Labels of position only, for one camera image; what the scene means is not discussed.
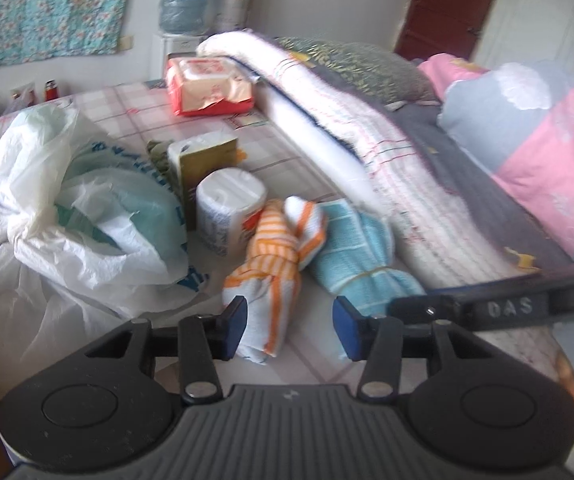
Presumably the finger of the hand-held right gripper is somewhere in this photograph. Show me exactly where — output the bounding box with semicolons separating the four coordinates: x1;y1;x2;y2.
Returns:
391;293;478;332

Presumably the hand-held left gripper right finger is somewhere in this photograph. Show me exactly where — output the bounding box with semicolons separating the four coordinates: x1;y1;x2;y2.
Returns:
331;296;496;404

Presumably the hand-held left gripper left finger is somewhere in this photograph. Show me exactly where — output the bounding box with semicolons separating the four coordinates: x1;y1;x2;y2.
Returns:
86;295;249;407

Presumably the orange striped towel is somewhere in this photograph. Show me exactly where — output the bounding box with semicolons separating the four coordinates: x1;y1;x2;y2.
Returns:
221;195;329;367

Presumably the blue checked towel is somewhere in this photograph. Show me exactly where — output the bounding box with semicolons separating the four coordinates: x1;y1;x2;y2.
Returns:
309;198;428;312

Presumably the green floral cloth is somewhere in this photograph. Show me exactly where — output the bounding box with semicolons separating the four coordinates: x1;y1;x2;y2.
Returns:
146;139;171;182

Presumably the white plastic bag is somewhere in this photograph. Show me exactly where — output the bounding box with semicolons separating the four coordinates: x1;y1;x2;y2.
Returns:
0;101;210;401

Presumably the white toilet paper roll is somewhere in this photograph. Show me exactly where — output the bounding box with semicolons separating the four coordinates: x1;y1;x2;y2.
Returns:
195;168;269;259

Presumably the grey pink floral quilt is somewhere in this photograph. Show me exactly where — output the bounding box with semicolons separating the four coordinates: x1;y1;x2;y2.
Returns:
436;61;574;264

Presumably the olive tissue box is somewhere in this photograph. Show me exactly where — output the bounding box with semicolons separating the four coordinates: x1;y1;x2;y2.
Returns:
166;130;241;232

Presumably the white striped towel blanket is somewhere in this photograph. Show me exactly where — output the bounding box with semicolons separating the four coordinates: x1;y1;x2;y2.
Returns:
196;31;568;361

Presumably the white padded bed edge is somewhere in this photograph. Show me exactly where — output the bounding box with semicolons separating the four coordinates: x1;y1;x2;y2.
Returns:
257;85;384;207

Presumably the pink pillow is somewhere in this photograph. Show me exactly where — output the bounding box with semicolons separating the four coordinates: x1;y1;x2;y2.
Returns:
416;54;490;102

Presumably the orange wet wipes pack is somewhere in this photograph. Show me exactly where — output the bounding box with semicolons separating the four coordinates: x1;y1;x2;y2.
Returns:
165;55;257;117

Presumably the green leaf print pillow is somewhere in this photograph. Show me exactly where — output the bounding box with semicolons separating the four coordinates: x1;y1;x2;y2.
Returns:
273;36;438;107

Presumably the dark red door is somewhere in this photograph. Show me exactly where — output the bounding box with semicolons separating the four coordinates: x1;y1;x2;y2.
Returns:
393;0;508;62

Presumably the patterned paper roll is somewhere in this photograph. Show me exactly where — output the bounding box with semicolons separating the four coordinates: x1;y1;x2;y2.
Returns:
213;0;261;34

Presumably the blue water jug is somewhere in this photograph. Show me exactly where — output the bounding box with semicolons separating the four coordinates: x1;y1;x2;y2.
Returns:
158;0;219;37

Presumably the teal floral wall cloth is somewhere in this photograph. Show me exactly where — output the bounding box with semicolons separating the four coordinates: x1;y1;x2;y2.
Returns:
0;0;156;74

